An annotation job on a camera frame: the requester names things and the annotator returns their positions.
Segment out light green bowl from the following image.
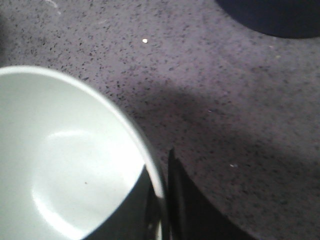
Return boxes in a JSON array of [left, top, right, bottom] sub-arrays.
[[0, 65, 170, 240]]

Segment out dark blue saucepan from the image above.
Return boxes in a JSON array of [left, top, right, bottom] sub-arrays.
[[217, 0, 320, 39]]

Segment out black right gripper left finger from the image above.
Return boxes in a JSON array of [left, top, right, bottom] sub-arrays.
[[144, 177, 163, 240]]

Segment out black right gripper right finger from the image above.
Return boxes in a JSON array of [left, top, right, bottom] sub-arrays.
[[167, 149, 253, 240]]

